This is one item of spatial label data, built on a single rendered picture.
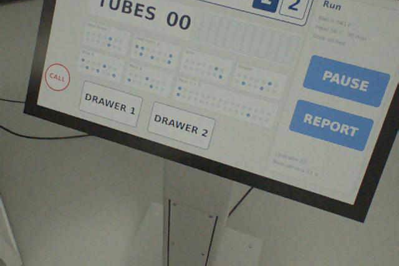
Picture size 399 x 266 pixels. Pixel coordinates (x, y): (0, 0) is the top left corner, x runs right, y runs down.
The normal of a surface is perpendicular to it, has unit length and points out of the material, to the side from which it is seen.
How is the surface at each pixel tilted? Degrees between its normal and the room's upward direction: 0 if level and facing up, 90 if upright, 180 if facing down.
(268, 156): 50
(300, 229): 0
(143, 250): 5
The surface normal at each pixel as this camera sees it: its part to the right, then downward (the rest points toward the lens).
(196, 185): -0.32, 0.72
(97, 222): 0.07, -0.64
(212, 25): -0.20, 0.14
